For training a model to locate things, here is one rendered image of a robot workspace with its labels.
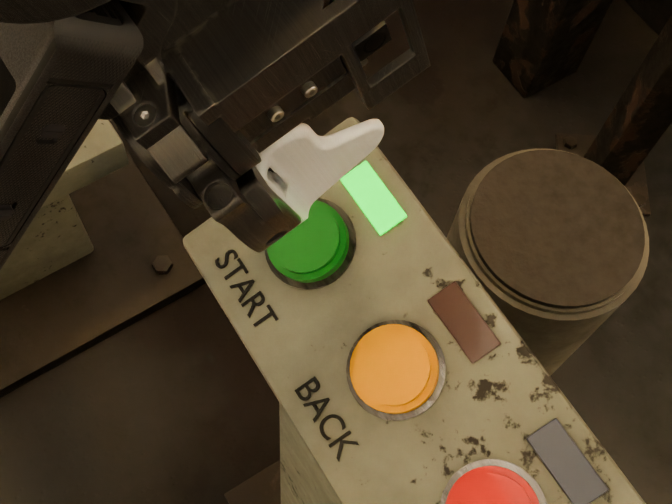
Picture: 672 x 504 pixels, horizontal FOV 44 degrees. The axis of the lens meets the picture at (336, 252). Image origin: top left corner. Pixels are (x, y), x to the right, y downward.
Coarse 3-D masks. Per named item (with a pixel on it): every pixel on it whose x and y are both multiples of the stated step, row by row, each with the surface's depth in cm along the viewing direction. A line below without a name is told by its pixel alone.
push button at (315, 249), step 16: (320, 208) 40; (304, 224) 40; (320, 224) 40; (336, 224) 39; (288, 240) 40; (304, 240) 40; (320, 240) 39; (336, 240) 39; (272, 256) 40; (288, 256) 40; (304, 256) 39; (320, 256) 39; (336, 256) 39; (288, 272) 40; (304, 272) 39; (320, 272) 39
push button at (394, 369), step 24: (384, 336) 38; (408, 336) 37; (360, 360) 38; (384, 360) 37; (408, 360) 37; (432, 360) 37; (360, 384) 37; (384, 384) 37; (408, 384) 37; (432, 384) 37; (384, 408) 37; (408, 408) 37
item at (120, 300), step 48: (96, 192) 106; (144, 192) 107; (48, 240) 95; (96, 240) 104; (144, 240) 104; (0, 288) 97; (48, 288) 100; (96, 288) 101; (144, 288) 101; (192, 288) 103; (0, 336) 98; (48, 336) 98; (96, 336) 98; (0, 384) 95
